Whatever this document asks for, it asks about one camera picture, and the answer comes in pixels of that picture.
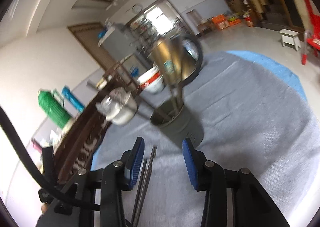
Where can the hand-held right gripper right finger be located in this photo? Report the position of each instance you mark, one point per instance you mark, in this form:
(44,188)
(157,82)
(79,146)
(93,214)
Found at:
(190,164)

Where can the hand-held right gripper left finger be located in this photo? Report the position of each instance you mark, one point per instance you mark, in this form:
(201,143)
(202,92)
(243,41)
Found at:
(135,164)

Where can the single dark metal chopstick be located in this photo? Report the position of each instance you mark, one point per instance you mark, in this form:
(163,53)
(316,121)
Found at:
(140,192)

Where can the grey perforated chopstick holder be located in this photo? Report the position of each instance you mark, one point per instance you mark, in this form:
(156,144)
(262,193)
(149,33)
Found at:
(180,129)

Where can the bunch of dark chopsticks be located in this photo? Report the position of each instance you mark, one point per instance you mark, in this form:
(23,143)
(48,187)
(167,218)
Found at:
(175,102)

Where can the purple drinking bottle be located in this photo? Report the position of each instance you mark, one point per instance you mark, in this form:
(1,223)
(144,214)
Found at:
(37,145)

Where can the carved dark wooden sideboard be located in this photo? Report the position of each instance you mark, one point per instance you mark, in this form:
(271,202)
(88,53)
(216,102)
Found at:
(85,129)

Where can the green thermos flask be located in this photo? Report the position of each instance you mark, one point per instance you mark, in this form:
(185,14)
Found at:
(55,109)

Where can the clear plastic bag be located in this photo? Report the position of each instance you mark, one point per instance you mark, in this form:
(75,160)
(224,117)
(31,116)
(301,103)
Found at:
(112,99)

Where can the blue thermos bottle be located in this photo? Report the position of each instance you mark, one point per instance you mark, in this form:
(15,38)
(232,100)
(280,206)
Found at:
(73,99)

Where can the white bowl red band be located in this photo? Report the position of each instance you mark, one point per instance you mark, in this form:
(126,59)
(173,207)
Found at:
(155,88)

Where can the gold electric kettle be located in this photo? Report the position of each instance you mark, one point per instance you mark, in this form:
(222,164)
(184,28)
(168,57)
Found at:
(170,62)

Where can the grey refrigerator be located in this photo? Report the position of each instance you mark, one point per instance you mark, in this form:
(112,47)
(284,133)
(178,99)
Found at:
(115,42)

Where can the blue table cover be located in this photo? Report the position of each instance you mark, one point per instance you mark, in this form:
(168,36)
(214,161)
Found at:
(275,67)

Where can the brown wooden door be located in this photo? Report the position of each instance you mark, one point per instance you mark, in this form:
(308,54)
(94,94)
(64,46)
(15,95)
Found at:
(85,37)

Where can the orange cardboard box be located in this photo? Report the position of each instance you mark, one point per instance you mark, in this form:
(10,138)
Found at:
(221,22)

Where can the red white jug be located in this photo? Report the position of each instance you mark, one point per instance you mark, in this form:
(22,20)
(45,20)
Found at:
(248,20)

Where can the small white stool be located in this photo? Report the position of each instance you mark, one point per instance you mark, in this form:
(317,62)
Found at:
(290,35)

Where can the red plastic child chair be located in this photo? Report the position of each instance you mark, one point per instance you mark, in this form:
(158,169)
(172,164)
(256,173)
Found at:
(312,39)

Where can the round wall clock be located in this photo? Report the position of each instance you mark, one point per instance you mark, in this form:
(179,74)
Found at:
(136,8)

